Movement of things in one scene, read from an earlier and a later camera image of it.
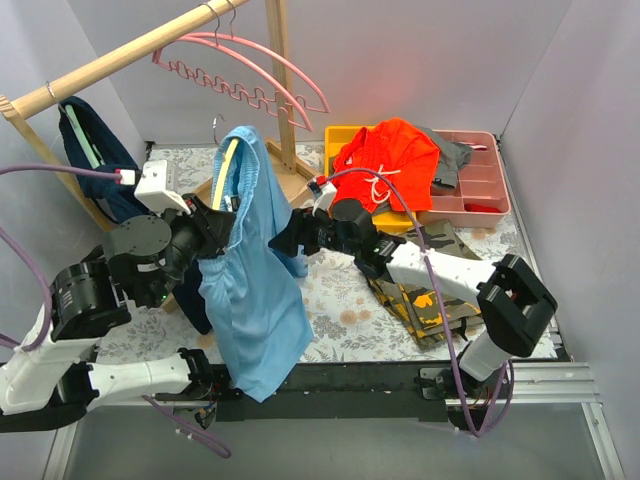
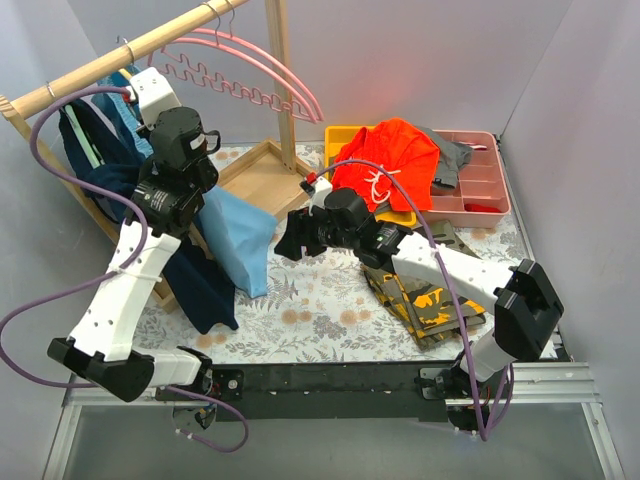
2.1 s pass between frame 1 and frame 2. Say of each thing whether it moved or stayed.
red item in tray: stayed
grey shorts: stayed
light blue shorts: moved
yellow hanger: moved
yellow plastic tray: stayed
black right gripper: stayed
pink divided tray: stayed
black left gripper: moved
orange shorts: stayed
